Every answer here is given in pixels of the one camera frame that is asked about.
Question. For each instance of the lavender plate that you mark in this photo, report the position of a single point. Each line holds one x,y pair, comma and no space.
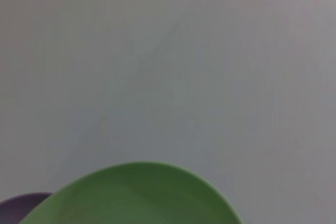
18,208

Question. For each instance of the light green plate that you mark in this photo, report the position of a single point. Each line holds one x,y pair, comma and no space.
136,195

